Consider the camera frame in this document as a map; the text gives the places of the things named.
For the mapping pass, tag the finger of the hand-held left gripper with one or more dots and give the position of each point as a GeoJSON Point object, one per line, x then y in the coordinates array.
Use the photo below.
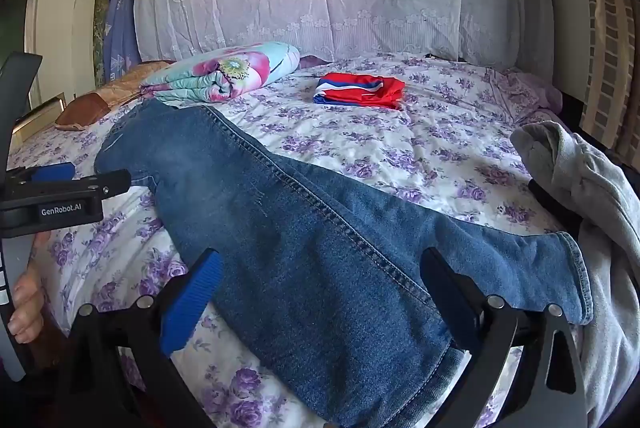
{"type": "Point", "coordinates": [52, 171]}
{"type": "Point", "coordinates": [95, 185]}

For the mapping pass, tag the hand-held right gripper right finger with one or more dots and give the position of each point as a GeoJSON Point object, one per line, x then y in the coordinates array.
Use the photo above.
{"type": "Point", "coordinates": [450, 303]}

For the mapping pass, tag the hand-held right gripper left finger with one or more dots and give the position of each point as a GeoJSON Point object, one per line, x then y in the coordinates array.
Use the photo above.
{"type": "Point", "coordinates": [192, 303]}

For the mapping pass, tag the blue denim pants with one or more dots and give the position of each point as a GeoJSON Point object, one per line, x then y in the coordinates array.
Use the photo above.
{"type": "Point", "coordinates": [300, 248]}

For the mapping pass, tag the person's left hand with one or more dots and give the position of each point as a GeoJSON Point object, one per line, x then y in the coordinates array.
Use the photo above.
{"type": "Point", "coordinates": [27, 308]}

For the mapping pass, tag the brown pillow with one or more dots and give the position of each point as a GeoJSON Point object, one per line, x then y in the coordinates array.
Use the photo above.
{"type": "Point", "coordinates": [100, 100]}

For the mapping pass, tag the blue printed hanging cloth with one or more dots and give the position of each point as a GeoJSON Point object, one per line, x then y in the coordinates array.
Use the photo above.
{"type": "Point", "coordinates": [122, 23]}

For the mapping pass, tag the purple floral bed sheet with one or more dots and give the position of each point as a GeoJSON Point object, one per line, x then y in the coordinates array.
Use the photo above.
{"type": "Point", "coordinates": [400, 143]}

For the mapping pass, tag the folded floral quilt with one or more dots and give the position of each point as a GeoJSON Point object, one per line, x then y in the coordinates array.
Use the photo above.
{"type": "Point", "coordinates": [225, 73]}

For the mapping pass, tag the grey sweatshirt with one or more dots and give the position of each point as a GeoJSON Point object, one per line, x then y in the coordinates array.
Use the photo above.
{"type": "Point", "coordinates": [600, 218]}

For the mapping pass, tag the purple cloth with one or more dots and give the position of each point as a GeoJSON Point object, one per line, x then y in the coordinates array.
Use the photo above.
{"type": "Point", "coordinates": [530, 90]}

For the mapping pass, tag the red white blue folded garment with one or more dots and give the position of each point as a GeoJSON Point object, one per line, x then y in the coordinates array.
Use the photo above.
{"type": "Point", "coordinates": [365, 90]}

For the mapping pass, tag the beige brick-pattern curtain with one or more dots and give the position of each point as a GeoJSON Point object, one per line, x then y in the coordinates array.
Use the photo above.
{"type": "Point", "coordinates": [610, 58]}

